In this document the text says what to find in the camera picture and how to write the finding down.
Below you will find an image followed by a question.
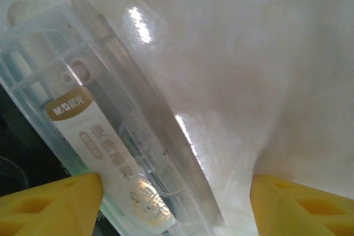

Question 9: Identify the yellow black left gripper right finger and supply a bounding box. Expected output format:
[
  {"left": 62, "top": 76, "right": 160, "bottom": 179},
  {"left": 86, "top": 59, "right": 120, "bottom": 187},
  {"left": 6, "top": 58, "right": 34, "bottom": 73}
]
[{"left": 250, "top": 174, "right": 354, "bottom": 236}]

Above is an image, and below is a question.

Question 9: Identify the clear plastic compass case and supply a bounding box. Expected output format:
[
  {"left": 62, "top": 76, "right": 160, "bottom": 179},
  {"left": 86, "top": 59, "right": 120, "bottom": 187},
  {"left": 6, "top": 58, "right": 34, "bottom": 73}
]
[{"left": 0, "top": 0, "right": 226, "bottom": 236}]

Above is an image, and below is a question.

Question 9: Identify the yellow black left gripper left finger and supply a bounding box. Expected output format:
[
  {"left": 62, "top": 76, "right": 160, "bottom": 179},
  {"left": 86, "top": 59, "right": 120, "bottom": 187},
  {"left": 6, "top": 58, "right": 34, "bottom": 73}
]
[{"left": 0, "top": 172, "right": 103, "bottom": 236}]

